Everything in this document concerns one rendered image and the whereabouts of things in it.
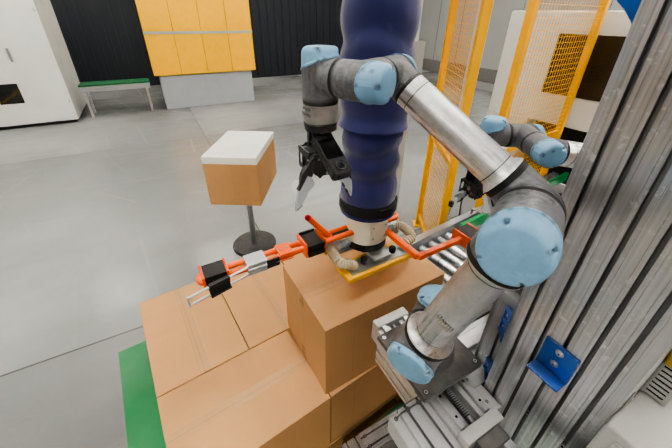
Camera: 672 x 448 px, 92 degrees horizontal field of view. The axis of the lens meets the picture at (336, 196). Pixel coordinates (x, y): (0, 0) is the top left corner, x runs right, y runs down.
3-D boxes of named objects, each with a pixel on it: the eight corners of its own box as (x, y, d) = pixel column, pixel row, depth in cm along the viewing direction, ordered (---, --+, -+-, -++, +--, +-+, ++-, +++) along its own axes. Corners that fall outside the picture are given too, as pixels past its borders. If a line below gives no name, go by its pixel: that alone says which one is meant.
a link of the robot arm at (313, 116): (344, 104, 67) (308, 109, 64) (344, 126, 70) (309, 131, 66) (328, 97, 73) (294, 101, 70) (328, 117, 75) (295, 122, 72)
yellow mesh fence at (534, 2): (525, 215, 358) (605, -8, 254) (534, 219, 351) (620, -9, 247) (457, 253, 300) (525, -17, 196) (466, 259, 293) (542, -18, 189)
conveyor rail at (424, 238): (546, 188, 328) (552, 171, 318) (551, 190, 324) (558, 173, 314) (370, 278, 214) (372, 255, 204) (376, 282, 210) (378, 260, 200)
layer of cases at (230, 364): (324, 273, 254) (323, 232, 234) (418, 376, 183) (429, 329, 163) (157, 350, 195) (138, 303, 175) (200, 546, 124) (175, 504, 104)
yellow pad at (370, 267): (402, 242, 142) (403, 233, 140) (417, 255, 135) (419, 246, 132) (335, 268, 127) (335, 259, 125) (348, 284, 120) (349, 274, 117)
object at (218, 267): (226, 268, 112) (223, 257, 109) (231, 281, 106) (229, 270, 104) (200, 276, 108) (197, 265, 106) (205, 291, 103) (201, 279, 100)
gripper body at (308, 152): (325, 162, 82) (325, 115, 76) (342, 175, 76) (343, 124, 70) (298, 167, 79) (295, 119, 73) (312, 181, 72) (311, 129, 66)
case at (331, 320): (382, 282, 191) (388, 227, 171) (431, 333, 161) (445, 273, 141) (287, 325, 164) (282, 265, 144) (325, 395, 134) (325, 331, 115)
